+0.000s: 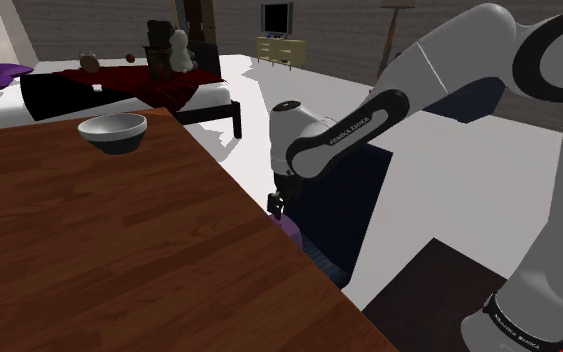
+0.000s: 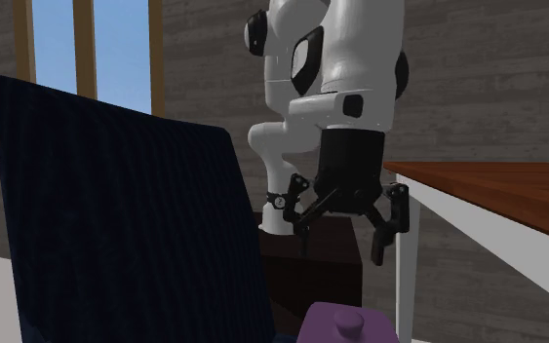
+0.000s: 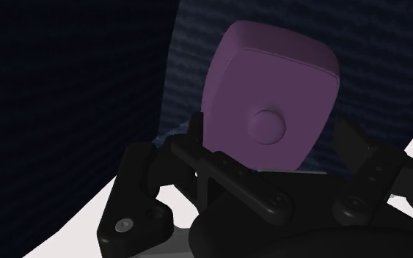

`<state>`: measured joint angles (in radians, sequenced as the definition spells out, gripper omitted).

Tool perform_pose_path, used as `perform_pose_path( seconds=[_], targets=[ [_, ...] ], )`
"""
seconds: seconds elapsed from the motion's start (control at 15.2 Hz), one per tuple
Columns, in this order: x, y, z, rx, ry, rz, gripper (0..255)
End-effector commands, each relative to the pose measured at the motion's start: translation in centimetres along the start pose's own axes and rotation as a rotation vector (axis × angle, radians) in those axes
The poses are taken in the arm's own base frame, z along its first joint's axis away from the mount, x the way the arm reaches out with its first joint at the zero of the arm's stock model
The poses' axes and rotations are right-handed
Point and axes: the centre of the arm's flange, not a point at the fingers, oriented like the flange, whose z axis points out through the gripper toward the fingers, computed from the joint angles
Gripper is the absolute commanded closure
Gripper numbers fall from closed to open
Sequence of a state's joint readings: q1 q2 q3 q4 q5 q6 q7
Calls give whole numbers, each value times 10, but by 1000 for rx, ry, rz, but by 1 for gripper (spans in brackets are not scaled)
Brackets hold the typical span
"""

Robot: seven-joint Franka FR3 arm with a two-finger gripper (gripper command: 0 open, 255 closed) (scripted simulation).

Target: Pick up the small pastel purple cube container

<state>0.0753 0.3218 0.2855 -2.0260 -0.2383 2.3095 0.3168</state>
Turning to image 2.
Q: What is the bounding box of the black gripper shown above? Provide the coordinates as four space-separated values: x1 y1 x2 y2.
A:
282 127 412 267

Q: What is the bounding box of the dark robot stand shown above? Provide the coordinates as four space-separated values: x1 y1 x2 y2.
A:
254 211 364 336

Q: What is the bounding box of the purple lid with round knob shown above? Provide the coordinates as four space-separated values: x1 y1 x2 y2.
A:
294 301 402 343

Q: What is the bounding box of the wooden table with white legs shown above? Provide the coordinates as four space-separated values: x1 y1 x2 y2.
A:
381 161 549 343

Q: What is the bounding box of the dark blue flat panel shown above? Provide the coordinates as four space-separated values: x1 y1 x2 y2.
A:
0 73 278 343

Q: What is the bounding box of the window with wooden frame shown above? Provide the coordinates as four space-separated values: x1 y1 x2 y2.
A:
12 0 167 119

